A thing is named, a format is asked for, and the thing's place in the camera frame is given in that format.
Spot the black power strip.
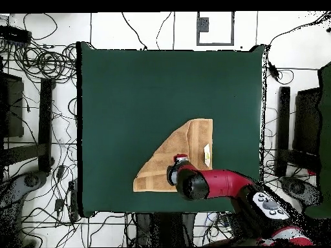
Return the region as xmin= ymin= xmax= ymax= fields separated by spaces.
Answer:
xmin=69 ymin=180 xmax=79 ymax=222

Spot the dark green table cloth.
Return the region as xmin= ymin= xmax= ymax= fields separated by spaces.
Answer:
xmin=76 ymin=41 xmax=267 ymax=218

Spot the black cable with plug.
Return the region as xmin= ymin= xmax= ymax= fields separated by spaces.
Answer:
xmin=121 ymin=12 xmax=149 ymax=50

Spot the dark grey square floor frame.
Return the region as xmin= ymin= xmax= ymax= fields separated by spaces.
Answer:
xmin=196 ymin=11 xmax=235 ymax=47

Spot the black stand behind table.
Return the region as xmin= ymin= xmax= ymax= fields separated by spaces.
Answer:
xmin=134 ymin=212 xmax=196 ymax=247

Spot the small black power adapter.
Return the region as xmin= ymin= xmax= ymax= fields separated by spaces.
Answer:
xmin=54 ymin=198 xmax=65 ymax=214

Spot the black power adapter with cable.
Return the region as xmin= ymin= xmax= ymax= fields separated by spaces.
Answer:
xmin=266 ymin=45 xmax=295 ymax=85

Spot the grey floor outlet box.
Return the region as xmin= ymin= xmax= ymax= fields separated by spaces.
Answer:
xmin=198 ymin=17 xmax=210 ymax=34

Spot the grey pedestal foot with caster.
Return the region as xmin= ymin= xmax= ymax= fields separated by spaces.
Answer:
xmin=280 ymin=176 xmax=324 ymax=209
xmin=0 ymin=170 xmax=48 ymax=247

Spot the black flat box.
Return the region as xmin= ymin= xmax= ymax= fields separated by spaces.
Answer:
xmin=0 ymin=73 xmax=25 ymax=138

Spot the tan terry towel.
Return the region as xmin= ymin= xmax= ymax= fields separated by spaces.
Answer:
xmin=133 ymin=118 xmax=214 ymax=193

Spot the coiled black cable bundle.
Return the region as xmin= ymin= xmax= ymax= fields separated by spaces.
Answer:
xmin=0 ymin=42 xmax=78 ymax=83

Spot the black long device box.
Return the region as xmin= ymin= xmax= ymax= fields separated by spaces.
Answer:
xmin=0 ymin=25 xmax=32 ymax=44

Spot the black upright panel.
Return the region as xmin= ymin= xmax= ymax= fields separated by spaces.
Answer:
xmin=293 ymin=87 xmax=323 ymax=156

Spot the green cloth on side table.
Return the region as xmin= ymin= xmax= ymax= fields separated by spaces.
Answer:
xmin=304 ymin=61 xmax=331 ymax=220

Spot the black stand base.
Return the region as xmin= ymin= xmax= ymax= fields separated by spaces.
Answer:
xmin=0 ymin=77 xmax=56 ymax=173
xmin=275 ymin=86 xmax=321 ymax=177

